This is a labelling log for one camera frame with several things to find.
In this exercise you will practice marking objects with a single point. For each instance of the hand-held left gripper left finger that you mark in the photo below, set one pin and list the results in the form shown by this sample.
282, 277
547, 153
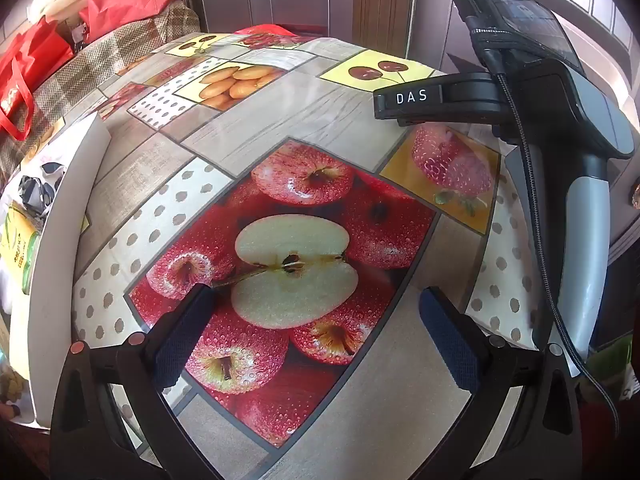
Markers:
184, 332

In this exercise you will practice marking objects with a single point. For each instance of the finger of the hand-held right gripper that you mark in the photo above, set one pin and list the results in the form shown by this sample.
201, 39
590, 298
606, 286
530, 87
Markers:
465, 97

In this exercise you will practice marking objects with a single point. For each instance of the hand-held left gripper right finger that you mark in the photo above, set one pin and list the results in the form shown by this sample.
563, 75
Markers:
450, 340

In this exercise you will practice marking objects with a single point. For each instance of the white cardboard box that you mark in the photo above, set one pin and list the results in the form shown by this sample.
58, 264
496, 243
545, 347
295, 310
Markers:
55, 260

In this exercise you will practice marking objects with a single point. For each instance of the yellow green tissue pack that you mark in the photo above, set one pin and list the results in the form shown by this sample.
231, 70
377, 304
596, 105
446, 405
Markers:
20, 245

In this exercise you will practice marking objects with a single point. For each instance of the fruit print tablecloth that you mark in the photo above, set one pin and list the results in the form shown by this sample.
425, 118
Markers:
300, 110

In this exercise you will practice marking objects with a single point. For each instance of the plaid blanket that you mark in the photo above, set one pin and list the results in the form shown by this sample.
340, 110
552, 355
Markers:
100, 60

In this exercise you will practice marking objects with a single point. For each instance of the red tote bag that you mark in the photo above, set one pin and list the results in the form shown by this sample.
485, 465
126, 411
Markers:
27, 70

